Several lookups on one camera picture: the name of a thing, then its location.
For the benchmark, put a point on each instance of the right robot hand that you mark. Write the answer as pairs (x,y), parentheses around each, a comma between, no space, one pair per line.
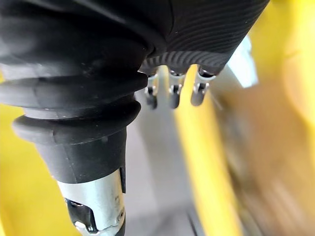
(81,73)

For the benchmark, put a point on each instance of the white paper label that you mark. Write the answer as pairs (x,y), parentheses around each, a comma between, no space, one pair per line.
(243,64)

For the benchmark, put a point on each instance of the brown cardboard box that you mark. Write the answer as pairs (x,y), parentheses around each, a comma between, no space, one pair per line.
(268,157)

